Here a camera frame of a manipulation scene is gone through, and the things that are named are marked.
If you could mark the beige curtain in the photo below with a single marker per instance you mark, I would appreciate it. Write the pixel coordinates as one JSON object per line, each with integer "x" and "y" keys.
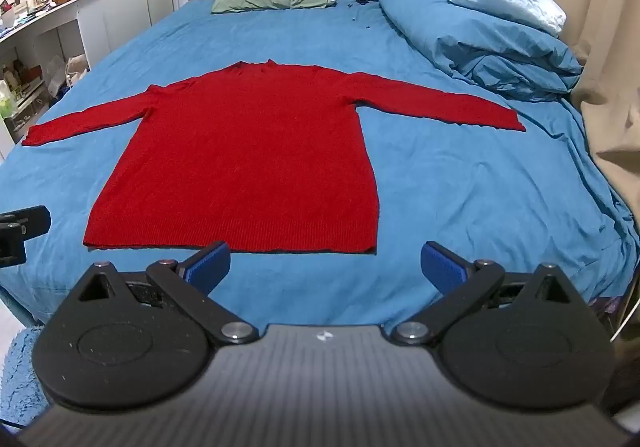
{"x": 610, "y": 2}

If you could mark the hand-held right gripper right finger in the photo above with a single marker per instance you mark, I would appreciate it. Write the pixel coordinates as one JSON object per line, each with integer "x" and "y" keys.
{"x": 442, "y": 268}

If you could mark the red knit sweater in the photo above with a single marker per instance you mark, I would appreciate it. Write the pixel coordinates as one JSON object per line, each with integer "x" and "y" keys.
{"x": 250, "y": 152}

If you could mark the blue duvet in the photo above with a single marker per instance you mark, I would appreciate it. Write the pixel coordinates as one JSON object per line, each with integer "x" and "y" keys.
{"x": 450, "y": 27}

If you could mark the beige tote bag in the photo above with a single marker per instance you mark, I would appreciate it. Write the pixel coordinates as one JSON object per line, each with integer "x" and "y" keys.
{"x": 77, "y": 72}

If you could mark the blue bed sheet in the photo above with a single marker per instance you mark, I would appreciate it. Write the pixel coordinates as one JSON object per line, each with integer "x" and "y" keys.
{"x": 450, "y": 187}

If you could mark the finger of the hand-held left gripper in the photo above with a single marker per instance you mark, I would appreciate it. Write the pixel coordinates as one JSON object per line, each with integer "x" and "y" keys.
{"x": 30, "y": 221}

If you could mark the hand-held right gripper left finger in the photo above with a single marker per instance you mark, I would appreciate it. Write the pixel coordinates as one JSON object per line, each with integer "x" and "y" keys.
{"x": 210, "y": 266}

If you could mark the clear plastic bag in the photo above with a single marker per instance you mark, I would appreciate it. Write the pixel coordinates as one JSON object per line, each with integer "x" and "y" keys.
{"x": 56, "y": 74}

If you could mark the white desk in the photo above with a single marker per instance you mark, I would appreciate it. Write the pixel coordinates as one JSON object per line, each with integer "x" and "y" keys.
{"x": 50, "y": 17}

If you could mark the blue shaggy rug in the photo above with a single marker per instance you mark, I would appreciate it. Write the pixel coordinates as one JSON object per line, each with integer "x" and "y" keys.
{"x": 22, "y": 377}

